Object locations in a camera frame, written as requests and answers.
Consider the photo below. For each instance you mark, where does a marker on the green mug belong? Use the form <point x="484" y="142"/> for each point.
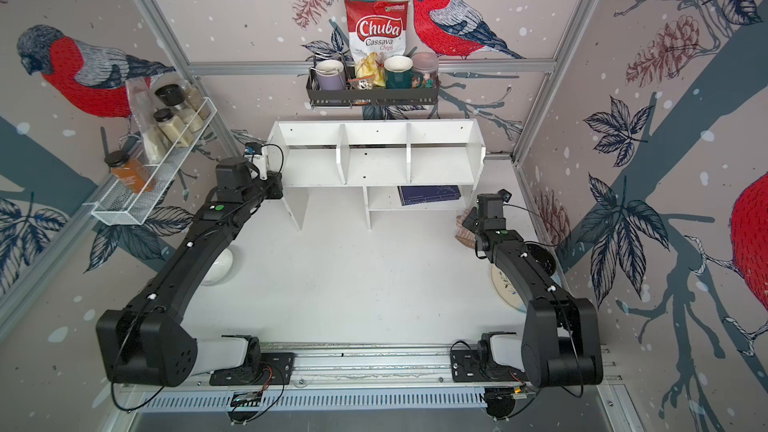
<point x="398" y="72"/>

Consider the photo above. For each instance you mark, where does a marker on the cream and blue plate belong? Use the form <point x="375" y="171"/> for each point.
<point x="509" y="294"/>

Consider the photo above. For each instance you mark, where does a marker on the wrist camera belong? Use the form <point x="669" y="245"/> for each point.
<point x="505" y="195"/>
<point x="254" y="152"/>

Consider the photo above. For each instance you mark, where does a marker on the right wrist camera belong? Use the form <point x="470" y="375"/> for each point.
<point x="505" y="195"/>

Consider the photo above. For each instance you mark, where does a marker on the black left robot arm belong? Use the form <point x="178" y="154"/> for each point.
<point x="144" y="343"/>

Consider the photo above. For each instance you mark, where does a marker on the black-lid spice jar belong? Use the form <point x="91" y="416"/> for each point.
<point x="172" y="96"/>
<point x="173" y="128"/>

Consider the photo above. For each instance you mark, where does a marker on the yellow snack packet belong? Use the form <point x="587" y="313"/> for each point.
<point x="369" y="73"/>

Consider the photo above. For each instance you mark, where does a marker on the red Chuba chips bag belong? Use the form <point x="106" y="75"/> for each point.
<point x="376" y="27"/>

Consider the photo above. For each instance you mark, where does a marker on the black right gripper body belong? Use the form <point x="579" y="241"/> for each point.
<point x="472" y="221"/>

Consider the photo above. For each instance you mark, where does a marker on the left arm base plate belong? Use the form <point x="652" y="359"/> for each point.
<point x="277" y="367"/>

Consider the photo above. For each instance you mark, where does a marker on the white bowl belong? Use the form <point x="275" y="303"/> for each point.
<point x="220" y="268"/>

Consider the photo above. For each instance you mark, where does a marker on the black wall basket shelf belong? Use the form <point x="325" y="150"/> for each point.
<point x="377" y="96"/>

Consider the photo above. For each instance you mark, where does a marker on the pink lidded jar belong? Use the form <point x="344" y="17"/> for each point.
<point x="424" y="70"/>

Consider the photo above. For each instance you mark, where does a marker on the dark blue book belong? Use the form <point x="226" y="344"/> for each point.
<point x="415" y="195"/>

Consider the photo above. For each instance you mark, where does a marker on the orange spice jar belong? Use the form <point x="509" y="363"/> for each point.
<point x="130" y="172"/>

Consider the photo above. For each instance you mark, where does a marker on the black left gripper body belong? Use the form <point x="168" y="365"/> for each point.
<point x="270" y="188"/>

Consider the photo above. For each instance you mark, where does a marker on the lilac mug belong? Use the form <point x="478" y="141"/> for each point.
<point x="330" y="75"/>

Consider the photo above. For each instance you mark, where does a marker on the white wire spice rack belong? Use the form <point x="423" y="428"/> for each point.
<point x="120" y="205"/>

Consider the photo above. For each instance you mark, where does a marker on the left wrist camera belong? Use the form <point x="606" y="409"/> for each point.
<point x="254" y="152"/>

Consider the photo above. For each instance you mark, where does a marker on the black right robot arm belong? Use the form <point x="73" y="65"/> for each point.
<point x="560" y="344"/>

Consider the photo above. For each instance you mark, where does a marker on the white wooden bookshelf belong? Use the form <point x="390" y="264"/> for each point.
<point x="377" y="158"/>

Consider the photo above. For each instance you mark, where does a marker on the pink striped fluffy cloth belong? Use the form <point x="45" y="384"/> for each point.
<point x="463" y="235"/>

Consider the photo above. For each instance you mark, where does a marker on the black cup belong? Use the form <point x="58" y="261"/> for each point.
<point x="543" y="257"/>

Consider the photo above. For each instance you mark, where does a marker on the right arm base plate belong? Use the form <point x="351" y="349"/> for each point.
<point x="470" y="365"/>

